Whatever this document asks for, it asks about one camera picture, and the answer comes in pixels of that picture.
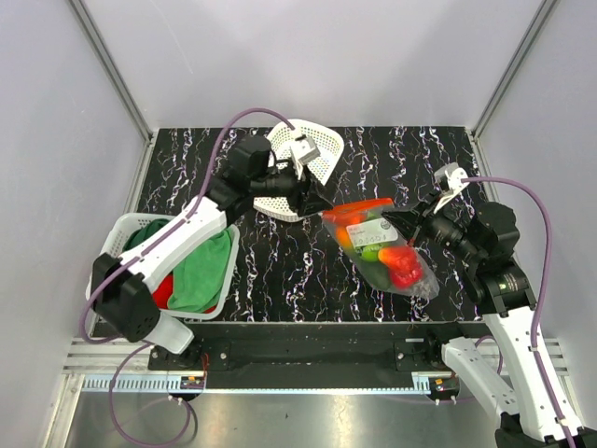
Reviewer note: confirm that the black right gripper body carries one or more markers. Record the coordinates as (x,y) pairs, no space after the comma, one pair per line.
(443,229)

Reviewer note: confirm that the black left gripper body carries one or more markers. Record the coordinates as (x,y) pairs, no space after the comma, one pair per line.
(283,183)

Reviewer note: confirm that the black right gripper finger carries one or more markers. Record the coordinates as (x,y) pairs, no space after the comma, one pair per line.
(407,230)
(410,215)

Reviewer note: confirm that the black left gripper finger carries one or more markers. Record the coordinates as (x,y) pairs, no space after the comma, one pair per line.
(316,199)
(301,206)

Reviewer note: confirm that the white perforated plastic basket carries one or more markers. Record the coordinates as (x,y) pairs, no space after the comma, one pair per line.
(331,146)

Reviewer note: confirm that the clear zip top bag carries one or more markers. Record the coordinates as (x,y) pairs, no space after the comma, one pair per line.
(370,232)

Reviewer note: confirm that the orange fake mango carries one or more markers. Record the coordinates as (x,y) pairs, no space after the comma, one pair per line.
(343,238)

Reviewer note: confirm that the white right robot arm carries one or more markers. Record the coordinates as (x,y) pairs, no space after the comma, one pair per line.
(530,407)

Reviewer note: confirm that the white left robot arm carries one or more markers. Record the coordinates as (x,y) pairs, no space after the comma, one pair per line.
(122,286)

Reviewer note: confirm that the red fake pepper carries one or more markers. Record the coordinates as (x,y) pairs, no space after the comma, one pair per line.
(404,267)

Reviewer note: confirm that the white basket with cloths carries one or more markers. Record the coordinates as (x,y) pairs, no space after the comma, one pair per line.
(160,254)

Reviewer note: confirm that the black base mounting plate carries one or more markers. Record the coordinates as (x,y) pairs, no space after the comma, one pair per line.
(369,357)

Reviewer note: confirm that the dark green cloth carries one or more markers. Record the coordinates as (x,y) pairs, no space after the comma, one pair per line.
(141,235)

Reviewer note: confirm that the red cloth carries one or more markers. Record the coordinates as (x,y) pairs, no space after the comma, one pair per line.
(163,291)

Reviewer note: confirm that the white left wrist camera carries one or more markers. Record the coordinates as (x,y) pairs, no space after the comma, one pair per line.
(302,151)

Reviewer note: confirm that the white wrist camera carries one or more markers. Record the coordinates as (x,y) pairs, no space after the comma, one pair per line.
(450,179)
(302,151)

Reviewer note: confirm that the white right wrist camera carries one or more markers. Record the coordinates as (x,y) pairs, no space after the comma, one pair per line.
(450,179)

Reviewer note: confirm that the aluminium corner post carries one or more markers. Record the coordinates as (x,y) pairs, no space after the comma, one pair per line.
(533,31)
(94,36)

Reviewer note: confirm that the left aluminium corner post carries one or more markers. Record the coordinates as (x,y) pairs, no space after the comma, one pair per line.
(94,36)

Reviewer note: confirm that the aluminium rail frame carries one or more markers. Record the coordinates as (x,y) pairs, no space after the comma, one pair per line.
(120,366)

